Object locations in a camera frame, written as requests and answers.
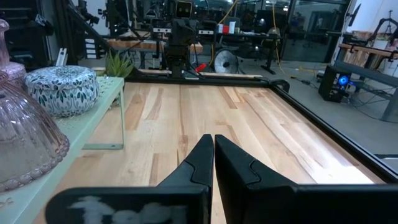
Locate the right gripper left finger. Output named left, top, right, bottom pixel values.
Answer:
left=45, top=134, right=215, bottom=224

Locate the silver aluminium extrusion post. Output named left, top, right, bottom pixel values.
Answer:
left=55, top=47, right=68, bottom=67

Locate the black display box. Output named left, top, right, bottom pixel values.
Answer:
left=175, top=0, right=193, bottom=19

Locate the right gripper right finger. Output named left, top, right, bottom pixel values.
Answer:
left=215, top=134, right=398, bottom=224

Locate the green grape bunch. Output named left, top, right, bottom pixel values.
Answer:
left=105, top=49, right=134, bottom=78

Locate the round floor fan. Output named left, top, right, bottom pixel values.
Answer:
left=213, top=48, right=239, bottom=75

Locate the white blue floral candle tin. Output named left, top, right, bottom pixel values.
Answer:
left=24, top=65, right=101, bottom=118

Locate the pink ribbed glass candle holder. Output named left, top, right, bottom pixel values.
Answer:
left=0, top=18, right=28, bottom=90
left=0, top=70, right=71, bottom=194

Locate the black desk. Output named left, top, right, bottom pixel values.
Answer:
left=214, top=30, right=282, bottom=75

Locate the green perforated metal shelf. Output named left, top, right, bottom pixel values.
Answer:
left=0, top=76, right=127, bottom=224

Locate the black aluminium table frame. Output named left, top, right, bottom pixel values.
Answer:
left=124, top=67, right=398, bottom=184

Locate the black computer tower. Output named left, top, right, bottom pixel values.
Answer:
left=318, top=65, right=354, bottom=103

